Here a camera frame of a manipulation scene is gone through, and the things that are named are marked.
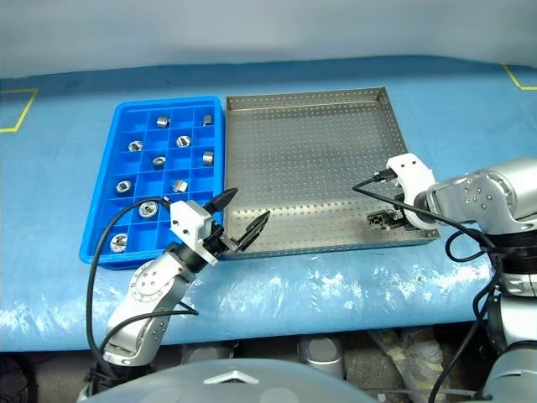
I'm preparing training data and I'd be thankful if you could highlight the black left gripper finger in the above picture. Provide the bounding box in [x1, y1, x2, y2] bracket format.
[237, 211, 271, 253]
[204, 187, 239, 215]

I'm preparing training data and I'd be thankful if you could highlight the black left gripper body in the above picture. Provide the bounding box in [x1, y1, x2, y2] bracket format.
[202, 225, 245, 255]

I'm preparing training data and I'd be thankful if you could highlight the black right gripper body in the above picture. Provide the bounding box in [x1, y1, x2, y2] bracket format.
[367, 196, 414, 231]

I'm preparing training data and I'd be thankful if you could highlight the blue compartment tray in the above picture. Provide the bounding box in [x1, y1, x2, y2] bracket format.
[79, 95, 227, 270]

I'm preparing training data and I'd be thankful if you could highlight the perforated metal tray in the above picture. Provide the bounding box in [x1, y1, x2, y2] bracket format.
[224, 86, 441, 260]

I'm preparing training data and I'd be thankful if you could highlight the grey round cylinder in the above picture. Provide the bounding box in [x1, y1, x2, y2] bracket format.
[296, 335, 346, 379]
[181, 343, 234, 364]

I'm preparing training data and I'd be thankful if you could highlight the grey robot torso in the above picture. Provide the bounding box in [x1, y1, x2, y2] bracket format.
[77, 359, 378, 403]

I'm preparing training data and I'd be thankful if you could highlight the black wheel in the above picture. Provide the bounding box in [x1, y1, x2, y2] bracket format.
[0, 355, 34, 403]

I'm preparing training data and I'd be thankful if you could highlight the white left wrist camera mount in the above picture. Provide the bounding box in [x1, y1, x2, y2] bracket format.
[169, 200, 219, 266]

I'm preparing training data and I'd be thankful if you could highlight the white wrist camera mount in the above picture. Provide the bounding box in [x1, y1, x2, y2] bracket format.
[169, 200, 219, 266]
[385, 153, 437, 232]

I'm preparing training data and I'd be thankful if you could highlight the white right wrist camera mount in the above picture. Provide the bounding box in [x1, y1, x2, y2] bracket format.
[385, 153, 437, 232]

